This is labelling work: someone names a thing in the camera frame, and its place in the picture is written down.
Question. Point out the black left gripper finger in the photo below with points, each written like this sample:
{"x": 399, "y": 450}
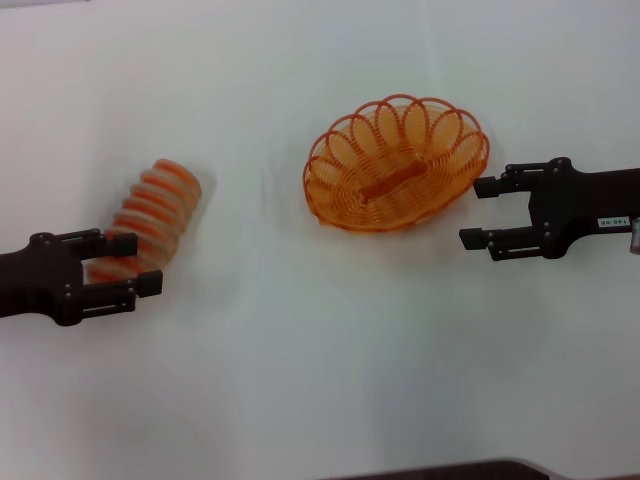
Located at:
{"x": 147, "y": 284}
{"x": 122, "y": 244}

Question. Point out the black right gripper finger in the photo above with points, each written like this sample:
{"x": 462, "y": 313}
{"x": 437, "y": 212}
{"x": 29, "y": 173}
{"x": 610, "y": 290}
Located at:
{"x": 475, "y": 237}
{"x": 492, "y": 187}

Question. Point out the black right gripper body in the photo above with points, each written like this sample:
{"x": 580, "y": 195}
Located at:
{"x": 580, "y": 210}

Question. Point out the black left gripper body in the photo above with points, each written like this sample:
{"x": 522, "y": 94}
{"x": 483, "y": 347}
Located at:
{"x": 45, "y": 280}

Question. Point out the orange and cream striped bread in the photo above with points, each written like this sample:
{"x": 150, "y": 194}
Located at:
{"x": 165, "y": 200}

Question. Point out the dark brown robot base edge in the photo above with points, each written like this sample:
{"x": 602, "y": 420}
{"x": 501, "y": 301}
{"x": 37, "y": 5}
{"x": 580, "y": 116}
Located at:
{"x": 500, "y": 472}

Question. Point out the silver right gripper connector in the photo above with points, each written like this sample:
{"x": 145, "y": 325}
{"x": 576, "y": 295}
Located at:
{"x": 635, "y": 235}

